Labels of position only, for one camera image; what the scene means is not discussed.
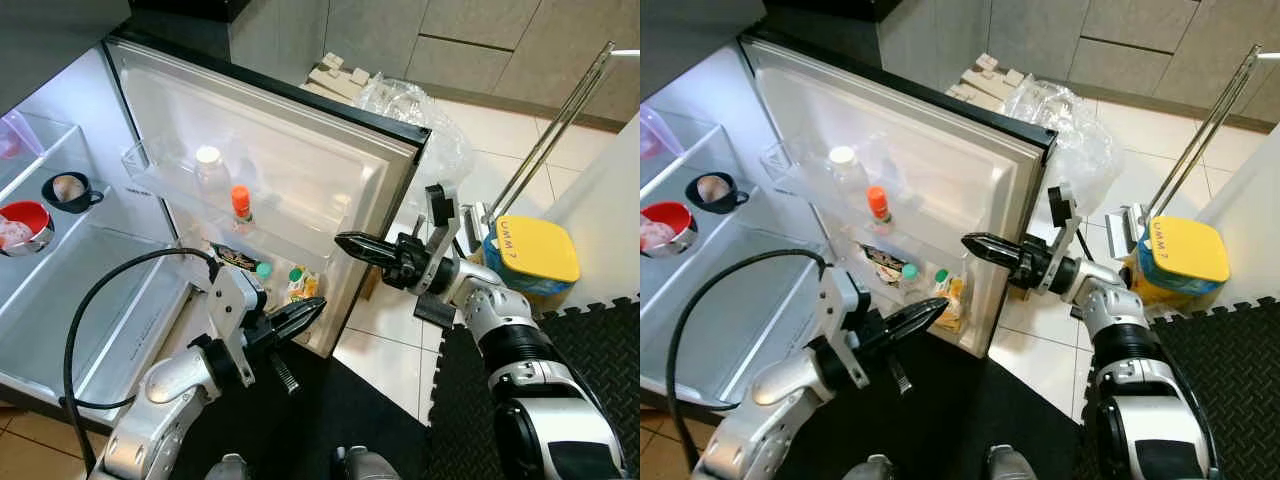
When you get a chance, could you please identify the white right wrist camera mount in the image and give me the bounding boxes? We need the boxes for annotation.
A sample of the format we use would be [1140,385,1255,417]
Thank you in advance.
[418,183,463,296]
[1040,185,1081,296]

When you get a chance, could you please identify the clear bottle white cap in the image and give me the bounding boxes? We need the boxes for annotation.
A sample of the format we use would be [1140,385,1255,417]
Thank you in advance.
[828,146,866,201]
[193,146,231,201]

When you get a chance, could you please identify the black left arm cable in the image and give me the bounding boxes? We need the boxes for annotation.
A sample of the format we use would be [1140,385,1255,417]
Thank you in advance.
[667,248,829,401]
[62,247,221,471]

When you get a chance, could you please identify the grey robot left foot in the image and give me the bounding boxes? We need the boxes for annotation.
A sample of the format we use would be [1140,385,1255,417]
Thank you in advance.
[205,455,256,480]
[845,455,896,480]

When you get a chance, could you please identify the stacked cartons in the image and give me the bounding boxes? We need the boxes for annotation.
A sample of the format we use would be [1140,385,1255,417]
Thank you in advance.
[303,52,373,104]
[945,52,1026,109]

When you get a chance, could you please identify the grey robot right foot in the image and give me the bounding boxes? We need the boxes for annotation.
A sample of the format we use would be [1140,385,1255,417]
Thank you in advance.
[985,447,1046,480]
[335,447,401,480]

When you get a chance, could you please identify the green black food packet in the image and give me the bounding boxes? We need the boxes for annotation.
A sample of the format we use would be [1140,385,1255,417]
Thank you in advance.
[208,240,263,276]
[865,245,911,286]

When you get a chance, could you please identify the loose black foam tile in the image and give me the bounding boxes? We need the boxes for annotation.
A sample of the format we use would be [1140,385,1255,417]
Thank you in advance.
[413,293,458,327]

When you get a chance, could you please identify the white cabinet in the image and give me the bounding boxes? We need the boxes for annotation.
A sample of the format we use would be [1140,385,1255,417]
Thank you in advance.
[1195,120,1280,311]
[535,50,641,311]

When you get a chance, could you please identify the black floor mat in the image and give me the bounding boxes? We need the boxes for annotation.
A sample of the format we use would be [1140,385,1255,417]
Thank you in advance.
[170,330,431,480]
[800,335,1081,480]

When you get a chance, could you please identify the grey kitchen cabinets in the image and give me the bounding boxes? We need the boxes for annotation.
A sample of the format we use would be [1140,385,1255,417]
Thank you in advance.
[230,0,641,126]
[880,0,1280,126]

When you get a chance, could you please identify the black countertop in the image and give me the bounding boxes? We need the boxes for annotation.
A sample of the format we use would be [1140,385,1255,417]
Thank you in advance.
[130,0,251,26]
[765,0,906,26]

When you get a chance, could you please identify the black foam puzzle mat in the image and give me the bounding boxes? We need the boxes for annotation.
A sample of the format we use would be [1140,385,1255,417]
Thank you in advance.
[1075,295,1280,480]
[428,295,641,480]

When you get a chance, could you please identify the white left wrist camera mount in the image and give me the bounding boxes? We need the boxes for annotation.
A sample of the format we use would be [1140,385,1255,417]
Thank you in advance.
[818,268,881,389]
[205,265,269,386]

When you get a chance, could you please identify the black mug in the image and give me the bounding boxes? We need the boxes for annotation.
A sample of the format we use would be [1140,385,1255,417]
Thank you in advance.
[41,172,105,214]
[685,172,751,214]

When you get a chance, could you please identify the small bottle orange cap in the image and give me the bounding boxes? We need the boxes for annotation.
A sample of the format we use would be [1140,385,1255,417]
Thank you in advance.
[866,185,893,236]
[230,185,256,236]

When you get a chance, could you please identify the red bowl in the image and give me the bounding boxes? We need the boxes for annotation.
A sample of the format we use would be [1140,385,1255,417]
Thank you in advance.
[0,200,56,258]
[640,200,698,258]

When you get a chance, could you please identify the pink plastic measuring cup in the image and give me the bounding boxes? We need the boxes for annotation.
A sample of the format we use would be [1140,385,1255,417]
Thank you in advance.
[0,108,46,161]
[640,105,686,161]

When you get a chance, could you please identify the blue tub yellow lid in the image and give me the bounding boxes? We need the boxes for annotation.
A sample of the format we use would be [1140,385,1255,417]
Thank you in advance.
[1130,214,1231,301]
[483,214,581,297]

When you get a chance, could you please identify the grey robot foot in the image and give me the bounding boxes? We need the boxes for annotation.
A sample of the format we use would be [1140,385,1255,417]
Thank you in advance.
[845,455,896,480]
[985,447,1046,480]
[335,447,401,480]
[205,455,256,480]

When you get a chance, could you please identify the bubble wrap bundle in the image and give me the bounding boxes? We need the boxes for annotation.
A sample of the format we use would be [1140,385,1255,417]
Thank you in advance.
[355,72,476,201]
[1005,78,1126,211]

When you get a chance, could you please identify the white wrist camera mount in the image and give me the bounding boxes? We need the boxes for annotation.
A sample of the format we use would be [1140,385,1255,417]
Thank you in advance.
[1040,185,1081,296]
[418,183,463,296]
[818,268,881,389]
[205,265,269,386]

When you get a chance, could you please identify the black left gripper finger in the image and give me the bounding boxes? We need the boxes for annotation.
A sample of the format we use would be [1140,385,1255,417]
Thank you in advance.
[272,297,327,329]
[278,312,323,347]
[886,297,948,330]
[892,312,943,348]

